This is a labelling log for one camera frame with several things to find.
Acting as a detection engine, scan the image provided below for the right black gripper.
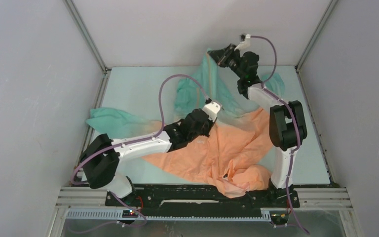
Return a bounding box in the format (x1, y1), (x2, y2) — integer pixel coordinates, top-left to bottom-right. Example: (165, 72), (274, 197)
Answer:
(208, 43), (246, 79)

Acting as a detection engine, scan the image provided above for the teal and orange jacket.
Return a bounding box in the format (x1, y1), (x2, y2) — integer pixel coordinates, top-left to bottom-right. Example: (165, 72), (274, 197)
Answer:
(85, 48), (286, 199)

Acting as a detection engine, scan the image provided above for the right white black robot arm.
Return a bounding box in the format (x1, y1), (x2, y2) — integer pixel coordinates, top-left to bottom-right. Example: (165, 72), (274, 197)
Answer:
(207, 44), (307, 206)

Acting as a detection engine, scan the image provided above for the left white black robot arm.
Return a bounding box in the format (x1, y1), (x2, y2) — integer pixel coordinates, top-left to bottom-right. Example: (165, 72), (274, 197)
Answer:
(79, 102), (221, 206)

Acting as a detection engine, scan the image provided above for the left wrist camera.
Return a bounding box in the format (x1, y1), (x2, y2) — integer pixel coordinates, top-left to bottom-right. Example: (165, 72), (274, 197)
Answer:
(202, 100), (222, 123)

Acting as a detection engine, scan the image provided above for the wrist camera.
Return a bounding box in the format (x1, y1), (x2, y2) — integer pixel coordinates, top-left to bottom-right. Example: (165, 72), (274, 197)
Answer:
(234, 34), (251, 50)
(202, 100), (222, 123)

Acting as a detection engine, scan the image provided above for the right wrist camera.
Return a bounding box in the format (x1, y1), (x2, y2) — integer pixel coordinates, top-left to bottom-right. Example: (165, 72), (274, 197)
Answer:
(234, 34), (251, 50)

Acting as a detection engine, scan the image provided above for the grey slotted cable duct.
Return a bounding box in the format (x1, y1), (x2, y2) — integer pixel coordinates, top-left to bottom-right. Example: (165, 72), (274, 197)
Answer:
(66, 208), (271, 222)

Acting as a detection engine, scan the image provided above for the aluminium frame rail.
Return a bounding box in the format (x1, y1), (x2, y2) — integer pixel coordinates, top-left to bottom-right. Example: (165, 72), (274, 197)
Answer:
(48, 183), (362, 237)

